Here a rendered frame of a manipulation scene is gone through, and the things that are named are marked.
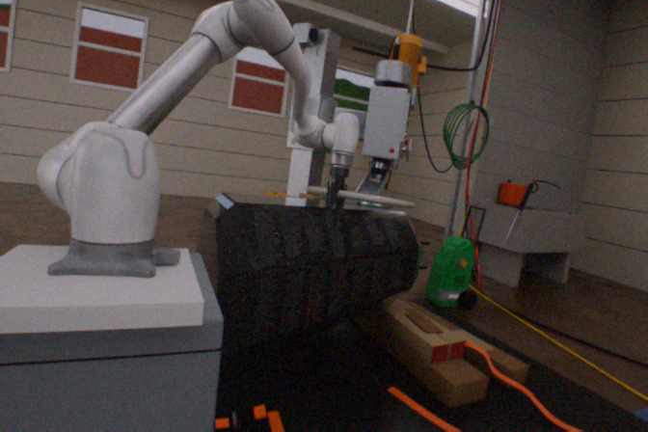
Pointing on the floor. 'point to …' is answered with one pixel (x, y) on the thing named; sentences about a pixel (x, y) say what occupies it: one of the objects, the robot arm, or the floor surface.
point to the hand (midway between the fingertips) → (333, 217)
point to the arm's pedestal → (115, 376)
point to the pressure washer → (453, 271)
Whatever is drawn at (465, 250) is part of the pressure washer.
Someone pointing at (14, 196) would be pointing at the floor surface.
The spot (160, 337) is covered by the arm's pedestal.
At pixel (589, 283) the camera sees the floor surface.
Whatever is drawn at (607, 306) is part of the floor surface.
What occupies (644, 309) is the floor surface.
